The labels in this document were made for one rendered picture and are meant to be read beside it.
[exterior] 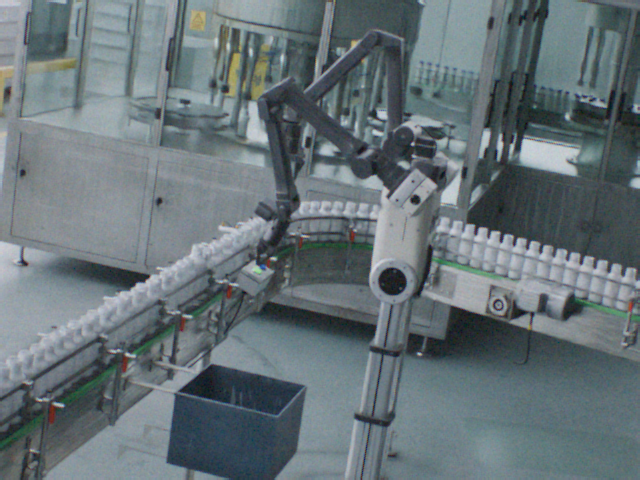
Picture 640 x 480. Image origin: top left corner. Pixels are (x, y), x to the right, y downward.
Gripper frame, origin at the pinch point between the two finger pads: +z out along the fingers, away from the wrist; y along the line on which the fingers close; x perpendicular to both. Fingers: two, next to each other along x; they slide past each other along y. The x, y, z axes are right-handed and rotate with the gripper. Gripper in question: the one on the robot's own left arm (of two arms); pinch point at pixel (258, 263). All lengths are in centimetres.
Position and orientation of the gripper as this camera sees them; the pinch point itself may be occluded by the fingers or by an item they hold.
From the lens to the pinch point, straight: 461.5
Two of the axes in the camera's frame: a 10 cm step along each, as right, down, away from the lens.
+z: -4.7, 8.3, 2.9
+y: -2.6, 1.9, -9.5
